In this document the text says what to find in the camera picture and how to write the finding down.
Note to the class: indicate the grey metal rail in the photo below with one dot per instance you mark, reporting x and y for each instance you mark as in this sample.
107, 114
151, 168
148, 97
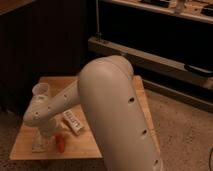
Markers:
150, 62

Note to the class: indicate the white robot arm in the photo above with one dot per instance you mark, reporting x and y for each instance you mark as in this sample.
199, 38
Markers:
105, 91

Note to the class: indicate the white plastic bottle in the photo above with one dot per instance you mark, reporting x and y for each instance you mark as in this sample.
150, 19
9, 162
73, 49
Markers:
73, 122

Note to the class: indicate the wooden table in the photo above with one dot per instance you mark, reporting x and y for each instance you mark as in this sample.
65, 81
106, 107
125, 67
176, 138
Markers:
77, 147

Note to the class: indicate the white snack packet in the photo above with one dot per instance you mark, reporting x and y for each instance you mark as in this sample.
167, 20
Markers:
40, 145

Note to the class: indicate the background shelf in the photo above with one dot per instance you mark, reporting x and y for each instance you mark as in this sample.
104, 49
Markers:
187, 9

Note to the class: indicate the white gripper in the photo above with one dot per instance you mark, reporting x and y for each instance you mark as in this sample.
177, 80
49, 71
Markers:
47, 130

